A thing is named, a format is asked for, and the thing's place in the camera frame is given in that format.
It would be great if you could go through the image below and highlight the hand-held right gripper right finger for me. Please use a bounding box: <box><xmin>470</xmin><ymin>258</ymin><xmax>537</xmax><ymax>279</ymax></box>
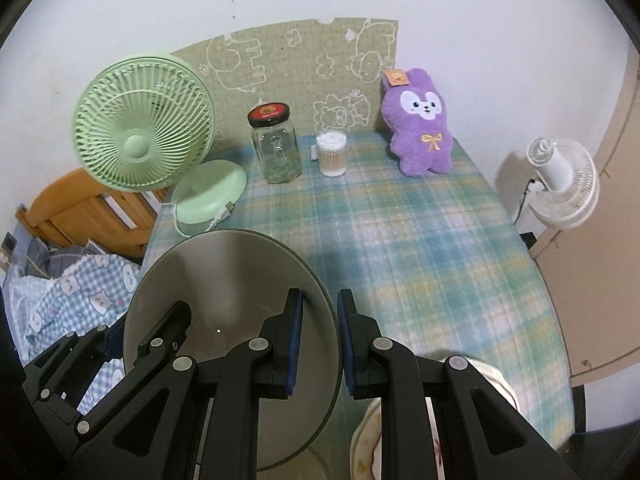
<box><xmin>336</xmin><ymin>289</ymin><xmax>576</xmax><ymax>480</ymax></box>

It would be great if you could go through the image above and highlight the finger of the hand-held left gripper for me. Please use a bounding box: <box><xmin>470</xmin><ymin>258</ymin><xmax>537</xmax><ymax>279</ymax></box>
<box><xmin>22</xmin><ymin>320</ymin><xmax>126</xmax><ymax>403</ymax></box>
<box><xmin>72</xmin><ymin>301</ymin><xmax>193</xmax><ymax>436</ymax></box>

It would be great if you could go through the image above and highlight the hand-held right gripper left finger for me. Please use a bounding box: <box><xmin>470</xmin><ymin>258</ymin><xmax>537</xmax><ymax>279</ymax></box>
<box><xmin>67</xmin><ymin>289</ymin><xmax>305</xmax><ymax>480</ymax></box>

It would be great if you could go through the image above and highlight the floral ceramic bowl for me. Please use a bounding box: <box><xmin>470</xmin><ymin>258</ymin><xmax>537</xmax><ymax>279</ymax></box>
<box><xmin>122</xmin><ymin>229</ymin><xmax>346</xmax><ymax>472</ymax></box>

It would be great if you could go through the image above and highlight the yellow flower cream plate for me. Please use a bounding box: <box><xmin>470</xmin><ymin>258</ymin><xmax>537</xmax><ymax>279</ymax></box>
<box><xmin>350</xmin><ymin>355</ymin><xmax>523</xmax><ymax>480</ymax></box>

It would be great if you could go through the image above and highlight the white plate with red rim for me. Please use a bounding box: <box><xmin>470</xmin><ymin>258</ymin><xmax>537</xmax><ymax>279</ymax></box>
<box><xmin>425</xmin><ymin>397</ymin><xmax>451</xmax><ymax>480</ymax></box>

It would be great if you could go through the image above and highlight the blue checked blanket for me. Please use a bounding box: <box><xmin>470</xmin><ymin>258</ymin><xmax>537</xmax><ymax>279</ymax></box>
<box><xmin>2</xmin><ymin>252</ymin><xmax>143</xmax><ymax>416</ymax></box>

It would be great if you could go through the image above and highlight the grey striped cloth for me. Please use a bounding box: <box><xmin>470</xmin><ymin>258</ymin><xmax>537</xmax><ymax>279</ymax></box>
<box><xmin>15</xmin><ymin>237</ymin><xmax>118</xmax><ymax>281</ymax></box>

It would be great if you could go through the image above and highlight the plaid tablecloth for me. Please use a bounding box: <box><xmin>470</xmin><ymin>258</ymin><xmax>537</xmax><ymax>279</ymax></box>
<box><xmin>142</xmin><ymin>132</ymin><xmax>573</xmax><ymax>480</ymax></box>

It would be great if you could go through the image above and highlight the wooden chair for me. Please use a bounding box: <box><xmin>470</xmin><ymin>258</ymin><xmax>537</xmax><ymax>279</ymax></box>
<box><xmin>15</xmin><ymin>167</ymin><xmax>173</xmax><ymax>263</ymax></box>

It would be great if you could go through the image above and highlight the cotton swab container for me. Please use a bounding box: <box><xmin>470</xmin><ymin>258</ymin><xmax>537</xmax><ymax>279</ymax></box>
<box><xmin>315</xmin><ymin>131</ymin><xmax>347</xmax><ymax>177</ymax></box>

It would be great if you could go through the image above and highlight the glass jar with black lid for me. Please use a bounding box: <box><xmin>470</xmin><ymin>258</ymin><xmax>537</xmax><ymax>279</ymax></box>
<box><xmin>247</xmin><ymin>102</ymin><xmax>302</xmax><ymax>184</ymax></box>

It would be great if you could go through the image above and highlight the green desk fan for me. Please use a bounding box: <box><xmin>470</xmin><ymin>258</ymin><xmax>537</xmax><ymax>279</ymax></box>
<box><xmin>72</xmin><ymin>52</ymin><xmax>248</xmax><ymax>239</ymax></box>

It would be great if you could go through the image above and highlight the purple plush rabbit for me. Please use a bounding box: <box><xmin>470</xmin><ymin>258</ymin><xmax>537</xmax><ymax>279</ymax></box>
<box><xmin>381</xmin><ymin>68</ymin><xmax>454</xmax><ymax>177</ymax></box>

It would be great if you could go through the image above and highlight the beige door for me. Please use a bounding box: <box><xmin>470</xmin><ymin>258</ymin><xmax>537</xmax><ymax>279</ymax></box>
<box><xmin>527</xmin><ymin>55</ymin><xmax>640</xmax><ymax>386</ymax></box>

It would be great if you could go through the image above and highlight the white clip fan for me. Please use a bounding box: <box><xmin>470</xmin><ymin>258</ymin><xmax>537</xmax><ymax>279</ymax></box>
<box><xmin>525</xmin><ymin>136</ymin><xmax>600</xmax><ymax>231</ymax></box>

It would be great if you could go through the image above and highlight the white fan cable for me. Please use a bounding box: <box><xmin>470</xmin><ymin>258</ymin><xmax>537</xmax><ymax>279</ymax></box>
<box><xmin>172</xmin><ymin>200</ymin><xmax>236</xmax><ymax>238</ymax></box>

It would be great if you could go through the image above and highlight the black fan cable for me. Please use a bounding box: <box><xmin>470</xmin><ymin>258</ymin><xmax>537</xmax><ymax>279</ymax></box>
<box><xmin>512</xmin><ymin>177</ymin><xmax>538</xmax><ymax>226</ymax></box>

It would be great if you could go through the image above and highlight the green cartoon wall mat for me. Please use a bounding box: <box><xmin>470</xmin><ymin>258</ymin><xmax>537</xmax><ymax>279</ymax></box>
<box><xmin>170</xmin><ymin>17</ymin><xmax>399</xmax><ymax>153</ymax></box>

